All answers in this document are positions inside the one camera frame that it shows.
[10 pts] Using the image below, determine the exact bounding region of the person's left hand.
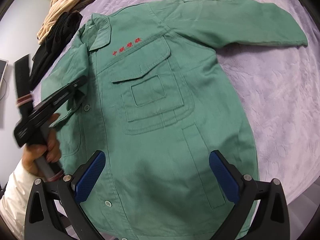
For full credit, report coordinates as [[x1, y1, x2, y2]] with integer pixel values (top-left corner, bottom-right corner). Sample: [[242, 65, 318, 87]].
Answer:
[[22, 128, 61, 177]]

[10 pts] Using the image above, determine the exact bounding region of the white left sleeve forearm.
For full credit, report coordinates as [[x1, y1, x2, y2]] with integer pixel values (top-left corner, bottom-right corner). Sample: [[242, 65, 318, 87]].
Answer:
[[1, 158, 43, 239]]

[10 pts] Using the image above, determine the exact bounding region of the green work jacket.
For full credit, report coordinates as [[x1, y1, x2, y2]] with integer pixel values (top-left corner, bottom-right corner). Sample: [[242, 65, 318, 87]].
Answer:
[[41, 0, 308, 239]]

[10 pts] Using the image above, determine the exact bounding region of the black folded garment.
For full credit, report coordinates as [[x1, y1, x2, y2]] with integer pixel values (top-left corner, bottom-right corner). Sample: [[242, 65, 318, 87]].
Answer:
[[29, 11, 82, 91]]

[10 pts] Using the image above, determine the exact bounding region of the purple embossed bed blanket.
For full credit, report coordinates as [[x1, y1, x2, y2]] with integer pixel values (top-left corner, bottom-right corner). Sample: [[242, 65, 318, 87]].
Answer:
[[63, 0, 320, 205]]

